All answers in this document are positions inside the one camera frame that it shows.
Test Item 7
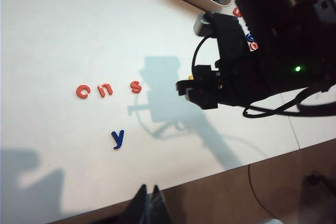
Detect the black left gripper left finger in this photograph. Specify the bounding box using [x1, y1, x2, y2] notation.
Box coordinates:
[125, 183, 149, 224]

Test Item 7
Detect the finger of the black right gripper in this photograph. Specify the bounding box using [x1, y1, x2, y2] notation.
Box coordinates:
[185, 87, 219, 111]
[175, 78, 200, 97]

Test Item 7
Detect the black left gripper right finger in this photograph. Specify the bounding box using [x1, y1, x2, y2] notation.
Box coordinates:
[148, 184, 172, 224]

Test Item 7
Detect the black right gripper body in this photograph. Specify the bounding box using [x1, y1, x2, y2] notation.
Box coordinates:
[193, 15, 264, 107]

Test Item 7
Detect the red letter s magnet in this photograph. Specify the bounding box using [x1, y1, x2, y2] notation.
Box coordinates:
[130, 80, 143, 94]

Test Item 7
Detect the blue letter y magnet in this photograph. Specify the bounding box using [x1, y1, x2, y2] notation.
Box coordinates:
[110, 129, 125, 151]

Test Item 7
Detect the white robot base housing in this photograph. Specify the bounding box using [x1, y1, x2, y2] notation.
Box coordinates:
[256, 217, 285, 224]

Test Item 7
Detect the red letter n magnet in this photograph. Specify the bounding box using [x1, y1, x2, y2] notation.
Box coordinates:
[95, 82, 114, 99]

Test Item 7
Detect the red letter c magnet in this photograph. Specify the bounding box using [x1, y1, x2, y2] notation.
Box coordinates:
[75, 84, 91, 100]

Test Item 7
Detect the thin black floor cable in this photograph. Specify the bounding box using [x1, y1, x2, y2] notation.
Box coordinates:
[247, 165, 272, 217]

